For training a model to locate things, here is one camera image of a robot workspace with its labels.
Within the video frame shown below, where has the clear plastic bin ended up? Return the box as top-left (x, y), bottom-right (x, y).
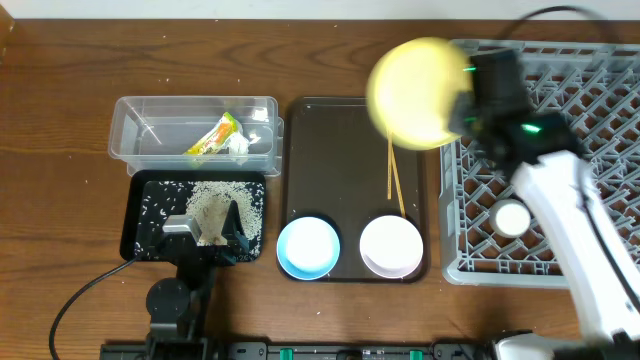
top-left (108, 96), bottom-right (284, 176)

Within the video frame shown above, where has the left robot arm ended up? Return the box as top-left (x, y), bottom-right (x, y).
top-left (141, 201), bottom-right (249, 360)

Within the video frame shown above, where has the pink bowl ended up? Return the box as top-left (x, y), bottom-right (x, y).
top-left (359, 215), bottom-right (424, 279)

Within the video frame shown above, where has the yellow plate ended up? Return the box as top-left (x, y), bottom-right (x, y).
top-left (366, 37), bottom-right (473, 151)

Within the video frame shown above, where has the white cup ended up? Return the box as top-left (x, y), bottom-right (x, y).
top-left (489, 199), bottom-right (531, 238)

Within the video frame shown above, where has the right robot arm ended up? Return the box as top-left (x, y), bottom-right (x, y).
top-left (449, 48), bottom-right (639, 359)

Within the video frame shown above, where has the white tissue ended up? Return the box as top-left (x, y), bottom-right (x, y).
top-left (223, 132), bottom-right (261, 156)

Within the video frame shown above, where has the pile of rice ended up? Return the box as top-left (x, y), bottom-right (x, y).
top-left (134, 179), bottom-right (265, 260)

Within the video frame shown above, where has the brown serving tray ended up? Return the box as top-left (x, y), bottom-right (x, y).
top-left (281, 97), bottom-right (430, 284)

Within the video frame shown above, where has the black waste tray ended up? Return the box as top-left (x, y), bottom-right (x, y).
top-left (120, 170), bottom-right (266, 262)

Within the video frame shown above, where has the blue bowl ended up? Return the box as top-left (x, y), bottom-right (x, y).
top-left (276, 216), bottom-right (341, 281)

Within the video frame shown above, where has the green snack wrapper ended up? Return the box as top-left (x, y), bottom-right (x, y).
top-left (185, 112), bottom-right (242, 156)

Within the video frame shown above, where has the grey dishwasher rack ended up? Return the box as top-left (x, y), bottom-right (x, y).
top-left (439, 39), bottom-right (639, 288)

